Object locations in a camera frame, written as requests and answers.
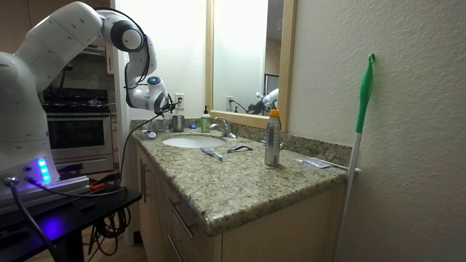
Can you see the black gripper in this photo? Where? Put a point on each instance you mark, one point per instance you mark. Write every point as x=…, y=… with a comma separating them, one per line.
x=166, y=104

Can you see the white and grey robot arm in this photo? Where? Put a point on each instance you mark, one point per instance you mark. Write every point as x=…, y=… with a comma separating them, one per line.
x=54, y=43

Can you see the green soap pump bottle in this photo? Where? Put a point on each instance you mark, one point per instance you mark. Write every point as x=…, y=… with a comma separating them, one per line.
x=205, y=122

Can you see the blue toothbrush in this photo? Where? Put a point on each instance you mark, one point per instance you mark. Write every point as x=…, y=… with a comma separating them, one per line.
x=212, y=153

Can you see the metal cup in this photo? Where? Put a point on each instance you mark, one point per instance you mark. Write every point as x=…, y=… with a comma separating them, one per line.
x=178, y=123

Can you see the white and blue tube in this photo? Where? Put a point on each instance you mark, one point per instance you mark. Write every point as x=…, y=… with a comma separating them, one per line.
x=150, y=134

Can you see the white oval sink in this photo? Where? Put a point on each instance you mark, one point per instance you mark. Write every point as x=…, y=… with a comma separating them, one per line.
x=193, y=141

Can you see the chrome tap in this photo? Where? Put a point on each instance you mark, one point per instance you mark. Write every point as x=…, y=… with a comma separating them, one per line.
x=222, y=129

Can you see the steel stove with oven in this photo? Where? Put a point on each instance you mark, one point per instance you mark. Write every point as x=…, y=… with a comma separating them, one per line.
x=78, y=134

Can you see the wood framed mirror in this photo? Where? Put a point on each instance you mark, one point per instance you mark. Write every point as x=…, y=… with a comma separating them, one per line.
x=251, y=62

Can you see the beige cabinet door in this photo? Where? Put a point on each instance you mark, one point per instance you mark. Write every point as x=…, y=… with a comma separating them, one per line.
x=149, y=203

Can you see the silver spray can orange cap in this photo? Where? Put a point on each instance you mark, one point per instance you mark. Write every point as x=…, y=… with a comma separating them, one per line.
x=272, y=140

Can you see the beige drawer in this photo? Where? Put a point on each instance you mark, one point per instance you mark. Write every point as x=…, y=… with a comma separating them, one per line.
x=182, y=225

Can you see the black robot stand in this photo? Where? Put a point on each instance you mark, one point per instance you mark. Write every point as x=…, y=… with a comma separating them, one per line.
x=72, y=207

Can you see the wooden kitchen cabinet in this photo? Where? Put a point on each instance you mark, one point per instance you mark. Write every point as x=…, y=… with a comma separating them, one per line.
x=14, y=22

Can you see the white wall socket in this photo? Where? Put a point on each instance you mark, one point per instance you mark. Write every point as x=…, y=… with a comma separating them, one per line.
x=179, y=101

